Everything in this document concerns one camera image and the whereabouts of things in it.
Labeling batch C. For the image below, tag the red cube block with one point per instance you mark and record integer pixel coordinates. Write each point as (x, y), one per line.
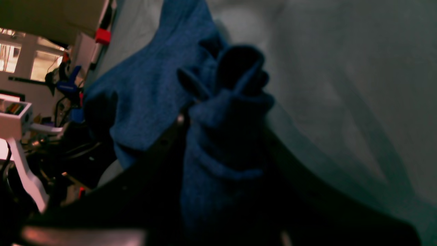
(102, 36)

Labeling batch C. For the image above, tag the blue t-shirt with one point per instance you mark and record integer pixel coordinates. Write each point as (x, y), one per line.
(191, 119)

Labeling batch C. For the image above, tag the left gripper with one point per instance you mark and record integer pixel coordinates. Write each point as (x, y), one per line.
(31, 183)

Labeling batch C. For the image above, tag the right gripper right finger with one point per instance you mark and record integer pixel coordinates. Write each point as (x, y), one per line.
(310, 212)

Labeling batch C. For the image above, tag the light blue table cloth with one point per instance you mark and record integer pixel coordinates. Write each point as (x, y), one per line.
(354, 83)

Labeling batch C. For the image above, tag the blue orange bottom clamp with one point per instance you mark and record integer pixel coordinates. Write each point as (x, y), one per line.
(62, 79)

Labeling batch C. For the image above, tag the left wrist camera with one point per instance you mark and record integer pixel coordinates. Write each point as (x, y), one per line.
(16, 118)

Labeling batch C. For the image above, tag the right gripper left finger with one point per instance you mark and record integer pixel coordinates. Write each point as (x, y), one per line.
(140, 207)

